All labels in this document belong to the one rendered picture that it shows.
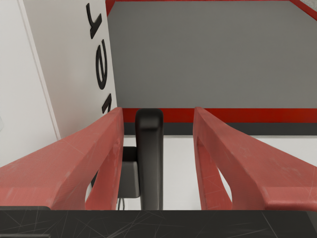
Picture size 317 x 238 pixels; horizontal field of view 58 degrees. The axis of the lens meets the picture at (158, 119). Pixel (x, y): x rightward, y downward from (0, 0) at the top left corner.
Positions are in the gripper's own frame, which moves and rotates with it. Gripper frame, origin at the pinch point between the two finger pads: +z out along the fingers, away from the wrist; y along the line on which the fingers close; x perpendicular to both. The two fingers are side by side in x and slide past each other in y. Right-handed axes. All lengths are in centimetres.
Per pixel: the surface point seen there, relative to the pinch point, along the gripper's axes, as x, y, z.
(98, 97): 0.7, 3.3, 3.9
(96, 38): -2.2, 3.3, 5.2
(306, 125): 12.5, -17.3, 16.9
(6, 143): 7.0, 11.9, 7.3
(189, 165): 17.0, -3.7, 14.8
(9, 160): 8.8, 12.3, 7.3
